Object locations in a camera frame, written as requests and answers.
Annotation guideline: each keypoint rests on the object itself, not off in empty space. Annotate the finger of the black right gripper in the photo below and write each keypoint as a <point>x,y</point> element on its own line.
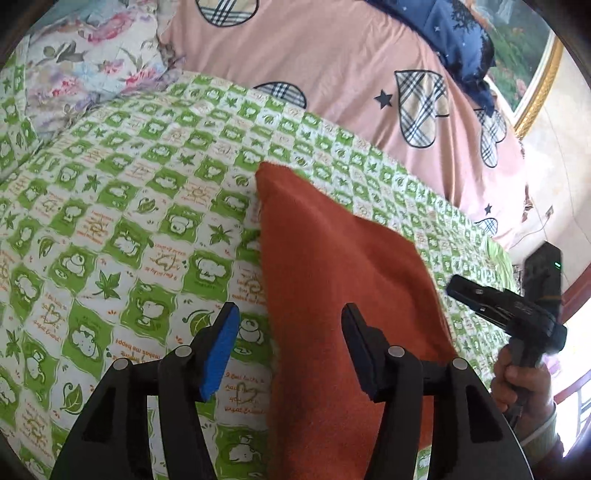
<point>471,292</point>

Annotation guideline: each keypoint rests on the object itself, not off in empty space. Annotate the gold framed landscape painting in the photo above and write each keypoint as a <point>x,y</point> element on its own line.
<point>527,56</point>

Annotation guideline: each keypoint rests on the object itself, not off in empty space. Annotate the pink quilt with plaid hearts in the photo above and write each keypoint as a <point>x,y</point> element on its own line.
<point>353,65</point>

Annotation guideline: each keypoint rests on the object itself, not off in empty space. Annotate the green white patterned bedsheet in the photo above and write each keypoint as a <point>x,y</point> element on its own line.
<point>125,235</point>

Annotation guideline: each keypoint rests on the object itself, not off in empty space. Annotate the rust orange knit sweater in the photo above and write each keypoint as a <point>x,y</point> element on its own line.
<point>316,257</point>

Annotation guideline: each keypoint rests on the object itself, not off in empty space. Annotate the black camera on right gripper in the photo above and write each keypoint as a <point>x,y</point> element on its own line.
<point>542,278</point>

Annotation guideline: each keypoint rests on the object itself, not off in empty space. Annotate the floral pastel blanket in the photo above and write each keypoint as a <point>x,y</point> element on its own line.
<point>85,53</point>

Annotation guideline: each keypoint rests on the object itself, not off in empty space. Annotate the right forearm in striped sleeve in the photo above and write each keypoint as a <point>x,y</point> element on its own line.
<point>543,448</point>

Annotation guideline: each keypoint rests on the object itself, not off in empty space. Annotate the person's right hand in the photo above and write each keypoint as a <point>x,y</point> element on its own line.
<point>537,381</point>

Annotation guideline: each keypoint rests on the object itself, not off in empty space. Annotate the dark blue starry pillow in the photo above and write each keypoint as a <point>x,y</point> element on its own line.
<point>462,44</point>

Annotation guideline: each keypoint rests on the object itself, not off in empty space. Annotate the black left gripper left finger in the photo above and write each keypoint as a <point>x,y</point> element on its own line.
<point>110,440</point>

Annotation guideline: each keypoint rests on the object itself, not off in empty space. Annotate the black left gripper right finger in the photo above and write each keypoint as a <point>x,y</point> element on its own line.
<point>471,439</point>

